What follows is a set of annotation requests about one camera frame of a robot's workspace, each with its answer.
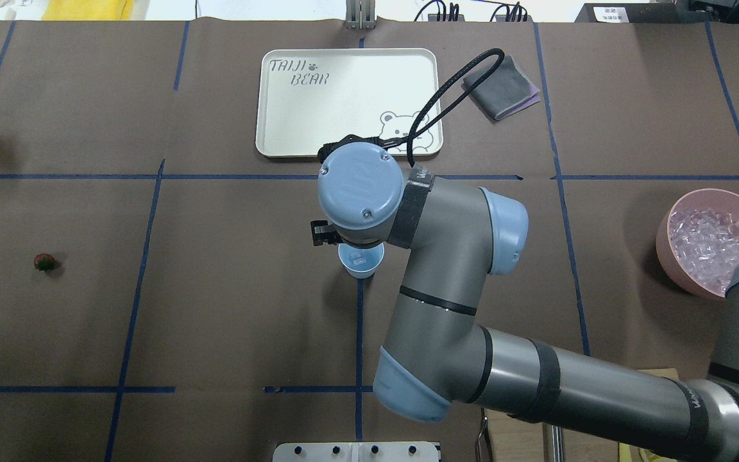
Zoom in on pile of clear ice cubes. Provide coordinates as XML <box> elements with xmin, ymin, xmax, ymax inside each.
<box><xmin>667</xmin><ymin>208</ymin><xmax>739</xmax><ymax>296</ymax></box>

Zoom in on folded grey purple cloth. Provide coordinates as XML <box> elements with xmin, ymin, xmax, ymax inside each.
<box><xmin>470</xmin><ymin>55</ymin><xmax>540</xmax><ymax>122</ymax></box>

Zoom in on pink bowl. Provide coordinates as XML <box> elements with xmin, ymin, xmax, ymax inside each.
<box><xmin>655</xmin><ymin>188</ymin><xmax>739</xmax><ymax>300</ymax></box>

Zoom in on white bear serving tray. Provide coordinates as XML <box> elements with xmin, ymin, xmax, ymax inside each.
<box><xmin>255</xmin><ymin>49</ymin><xmax>440</xmax><ymax>158</ymax></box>

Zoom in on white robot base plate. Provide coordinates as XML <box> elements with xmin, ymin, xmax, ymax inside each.
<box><xmin>272</xmin><ymin>441</ymin><xmax>442</xmax><ymax>461</ymax></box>

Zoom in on yellow cloth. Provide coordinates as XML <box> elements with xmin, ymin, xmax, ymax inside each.
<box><xmin>41</xmin><ymin>1</ymin><xmax>135</xmax><ymax>21</ymax></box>

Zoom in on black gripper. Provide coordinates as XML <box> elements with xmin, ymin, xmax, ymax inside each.
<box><xmin>310</xmin><ymin>219</ymin><xmax>344</xmax><ymax>246</ymax></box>

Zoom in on light blue paper cup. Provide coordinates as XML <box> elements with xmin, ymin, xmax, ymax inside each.
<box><xmin>337</xmin><ymin>243</ymin><xmax>385</xmax><ymax>280</ymax></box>

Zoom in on black box with label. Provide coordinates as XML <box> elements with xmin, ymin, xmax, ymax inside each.
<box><xmin>574</xmin><ymin>1</ymin><xmax>715</xmax><ymax>24</ymax></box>

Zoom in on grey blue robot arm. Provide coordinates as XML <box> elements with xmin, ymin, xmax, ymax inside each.
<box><xmin>311</xmin><ymin>135</ymin><xmax>739</xmax><ymax>461</ymax></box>

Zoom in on bamboo cutting board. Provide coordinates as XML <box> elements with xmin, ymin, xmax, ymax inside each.
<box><xmin>478</xmin><ymin>410</ymin><xmax>674</xmax><ymax>461</ymax></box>

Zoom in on black cable connector block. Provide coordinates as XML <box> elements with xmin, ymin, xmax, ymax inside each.
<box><xmin>489</xmin><ymin>1</ymin><xmax>530</xmax><ymax>22</ymax></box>
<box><xmin>413</xmin><ymin>0</ymin><xmax>464</xmax><ymax>22</ymax></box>

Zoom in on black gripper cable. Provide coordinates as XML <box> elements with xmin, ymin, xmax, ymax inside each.
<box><xmin>316</xmin><ymin>49</ymin><xmax>506</xmax><ymax>169</ymax></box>

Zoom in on aluminium frame post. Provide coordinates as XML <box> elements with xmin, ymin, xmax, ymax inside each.
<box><xmin>345</xmin><ymin>0</ymin><xmax>377</xmax><ymax>30</ymax></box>

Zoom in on red strawberry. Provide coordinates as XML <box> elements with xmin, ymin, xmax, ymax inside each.
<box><xmin>33</xmin><ymin>253</ymin><xmax>58</xmax><ymax>271</ymax></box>

